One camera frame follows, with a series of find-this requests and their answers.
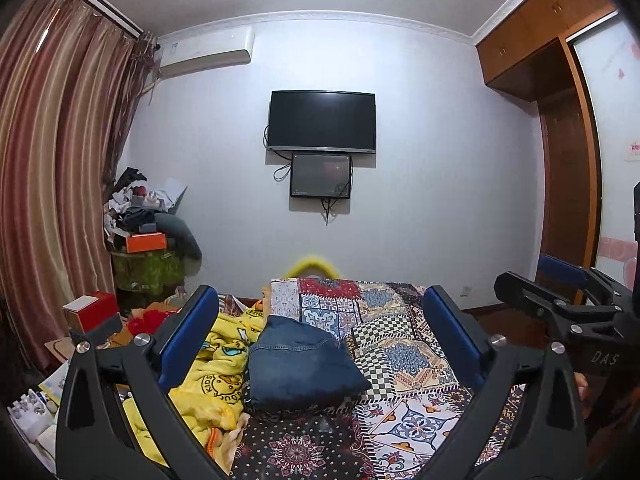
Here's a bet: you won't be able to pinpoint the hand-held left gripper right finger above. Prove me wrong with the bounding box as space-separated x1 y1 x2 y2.
414 285 588 480

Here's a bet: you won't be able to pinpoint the striped brown curtain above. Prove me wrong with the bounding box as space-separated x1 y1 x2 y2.
0 0 157 377

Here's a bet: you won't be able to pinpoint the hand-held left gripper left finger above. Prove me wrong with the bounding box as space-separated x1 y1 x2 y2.
55 285 228 480

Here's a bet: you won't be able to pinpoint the curtain rail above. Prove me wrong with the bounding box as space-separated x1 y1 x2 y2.
49 0 147 39

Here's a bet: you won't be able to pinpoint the small black wall monitor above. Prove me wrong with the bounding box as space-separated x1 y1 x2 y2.
289 153 354 200

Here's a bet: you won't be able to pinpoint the wooden wardrobe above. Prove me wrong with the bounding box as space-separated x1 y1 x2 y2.
475 0 619 287

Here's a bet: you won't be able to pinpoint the blue denim jeans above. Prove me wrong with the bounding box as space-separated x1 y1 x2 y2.
245 315 374 414

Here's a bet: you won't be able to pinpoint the red cloth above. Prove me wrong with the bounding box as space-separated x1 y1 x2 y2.
127 307 179 337

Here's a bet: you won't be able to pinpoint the white packets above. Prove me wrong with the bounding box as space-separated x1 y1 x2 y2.
9 360 67 463

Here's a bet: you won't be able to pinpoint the yellow round plush object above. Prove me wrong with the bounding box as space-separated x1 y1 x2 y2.
287 254 341 280

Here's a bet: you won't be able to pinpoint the white air conditioner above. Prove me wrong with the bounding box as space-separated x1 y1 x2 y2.
157 26 256 80

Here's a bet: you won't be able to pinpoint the green patterned table cover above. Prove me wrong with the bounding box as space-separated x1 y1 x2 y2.
110 249 186 297

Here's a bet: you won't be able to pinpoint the orange box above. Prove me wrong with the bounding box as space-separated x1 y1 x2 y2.
124 231 167 254

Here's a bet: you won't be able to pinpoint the pile of clothes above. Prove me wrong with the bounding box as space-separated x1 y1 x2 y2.
102 165 204 262

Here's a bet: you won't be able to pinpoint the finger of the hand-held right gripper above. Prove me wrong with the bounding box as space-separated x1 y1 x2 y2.
493 270 587 336
537 253 622 307

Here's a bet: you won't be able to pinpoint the red box white lid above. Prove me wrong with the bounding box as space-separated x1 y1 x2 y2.
62 290 121 334

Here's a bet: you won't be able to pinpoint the black wall television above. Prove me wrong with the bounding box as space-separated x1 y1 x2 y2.
265 89 377 155

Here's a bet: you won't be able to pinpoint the yellow cartoon blanket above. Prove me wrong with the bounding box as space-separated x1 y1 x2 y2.
119 299 274 472

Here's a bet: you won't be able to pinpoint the patchwork printed bedspread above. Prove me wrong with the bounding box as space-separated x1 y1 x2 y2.
227 277 532 480

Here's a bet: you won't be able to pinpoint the person's right hand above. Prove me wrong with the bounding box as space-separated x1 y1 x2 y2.
573 373 591 419

